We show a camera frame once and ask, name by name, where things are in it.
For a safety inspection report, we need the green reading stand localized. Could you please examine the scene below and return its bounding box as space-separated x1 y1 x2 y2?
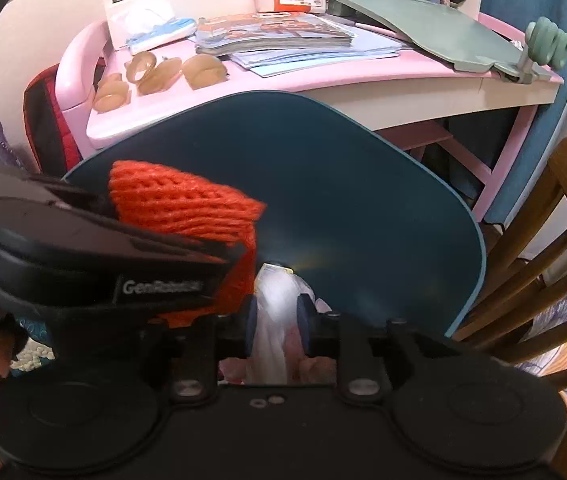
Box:
329 0 567 84

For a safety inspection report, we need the pink desk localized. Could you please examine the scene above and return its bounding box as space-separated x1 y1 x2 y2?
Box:
55 22 537 220

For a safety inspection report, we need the stack of magazines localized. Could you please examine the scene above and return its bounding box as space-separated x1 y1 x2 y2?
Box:
194 12 410 78

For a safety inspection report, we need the teal trash bin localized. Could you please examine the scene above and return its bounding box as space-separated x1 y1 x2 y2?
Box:
67 91 486 336

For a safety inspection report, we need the white tissue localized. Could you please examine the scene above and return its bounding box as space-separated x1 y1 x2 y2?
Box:
247 263 315 385

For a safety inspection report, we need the pink plastic bag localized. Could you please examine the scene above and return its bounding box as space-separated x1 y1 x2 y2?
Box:
220 326 337 385

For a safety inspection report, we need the red black backpack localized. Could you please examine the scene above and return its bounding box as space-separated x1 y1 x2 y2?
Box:
23 64 83 178

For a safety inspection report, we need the black wooden chair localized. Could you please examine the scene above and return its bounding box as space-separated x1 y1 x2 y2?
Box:
450 135 567 480

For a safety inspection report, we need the orange foam net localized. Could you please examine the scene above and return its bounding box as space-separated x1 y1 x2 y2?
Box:
108 160 266 328

